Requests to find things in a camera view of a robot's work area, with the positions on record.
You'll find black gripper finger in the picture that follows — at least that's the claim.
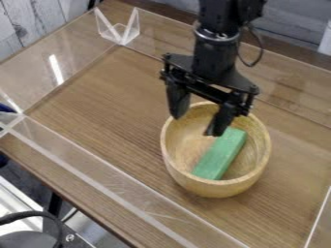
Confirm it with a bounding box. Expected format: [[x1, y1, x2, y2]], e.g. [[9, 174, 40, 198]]
[[165, 81, 189, 119], [204, 103, 236, 137]]

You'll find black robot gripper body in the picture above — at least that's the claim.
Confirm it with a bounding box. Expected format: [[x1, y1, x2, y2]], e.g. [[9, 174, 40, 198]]
[[159, 27, 262, 117]]

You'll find green rectangular block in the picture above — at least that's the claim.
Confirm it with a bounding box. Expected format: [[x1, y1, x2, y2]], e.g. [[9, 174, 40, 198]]
[[191, 127, 247, 180]]

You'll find brown wooden bowl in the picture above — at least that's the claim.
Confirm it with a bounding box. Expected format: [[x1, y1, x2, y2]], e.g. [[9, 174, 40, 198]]
[[160, 102, 271, 198]]

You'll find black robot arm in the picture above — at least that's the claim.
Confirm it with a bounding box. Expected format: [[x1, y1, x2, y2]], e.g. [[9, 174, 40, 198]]
[[160, 0, 268, 137]]

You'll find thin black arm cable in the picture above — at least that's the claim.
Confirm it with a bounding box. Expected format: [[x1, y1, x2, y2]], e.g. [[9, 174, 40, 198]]
[[235, 23, 266, 69]]

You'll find clear acrylic table enclosure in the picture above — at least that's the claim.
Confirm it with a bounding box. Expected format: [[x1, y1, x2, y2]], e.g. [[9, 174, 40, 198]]
[[0, 0, 331, 248]]

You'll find clear acrylic corner bracket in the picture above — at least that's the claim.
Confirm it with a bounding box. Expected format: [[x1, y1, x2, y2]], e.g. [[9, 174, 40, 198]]
[[93, 8, 140, 46]]

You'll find black metal bracket with bolt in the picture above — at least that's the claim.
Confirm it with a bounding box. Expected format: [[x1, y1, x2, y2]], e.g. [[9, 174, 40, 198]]
[[43, 210, 96, 248]]

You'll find black cable loop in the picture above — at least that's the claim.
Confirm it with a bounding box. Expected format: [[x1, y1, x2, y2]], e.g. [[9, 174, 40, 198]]
[[0, 210, 64, 248]]

